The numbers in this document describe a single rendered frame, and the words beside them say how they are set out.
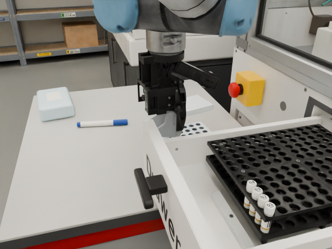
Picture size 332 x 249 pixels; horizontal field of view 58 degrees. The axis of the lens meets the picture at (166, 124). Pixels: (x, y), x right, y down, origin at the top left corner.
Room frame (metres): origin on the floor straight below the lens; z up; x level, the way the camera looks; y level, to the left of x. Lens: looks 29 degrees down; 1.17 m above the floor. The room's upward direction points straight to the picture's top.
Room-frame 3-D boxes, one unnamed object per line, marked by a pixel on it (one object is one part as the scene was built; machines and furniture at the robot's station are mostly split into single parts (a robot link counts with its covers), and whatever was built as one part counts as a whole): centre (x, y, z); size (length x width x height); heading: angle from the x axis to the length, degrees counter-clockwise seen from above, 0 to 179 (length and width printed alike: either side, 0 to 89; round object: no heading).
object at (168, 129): (0.55, 0.00, 0.85); 0.06 x 0.03 x 0.09; 111
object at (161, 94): (0.57, 0.01, 0.95); 0.09 x 0.08 x 0.12; 111
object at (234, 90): (0.70, -0.18, 0.88); 0.04 x 0.03 x 0.04; 16
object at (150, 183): (0.30, 0.02, 0.91); 0.07 x 0.04 x 0.01; 16
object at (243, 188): (0.34, -0.10, 0.90); 0.18 x 0.02 x 0.01; 16
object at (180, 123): (0.55, -0.02, 0.89); 0.05 x 0.02 x 0.09; 21
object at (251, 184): (0.30, -0.11, 0.89); 0.01 x 0.01 x 0.05
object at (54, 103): (0.82, 0.34, 0.78); 0.15 x 0.10 x 0.04; 23
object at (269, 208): (0.26, -0.12, 0.89); 0.01 x 0.01 x 0.05
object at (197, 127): (0.62, -0.05, 0.78); 0.12 x 0.08 x 0.04; 111
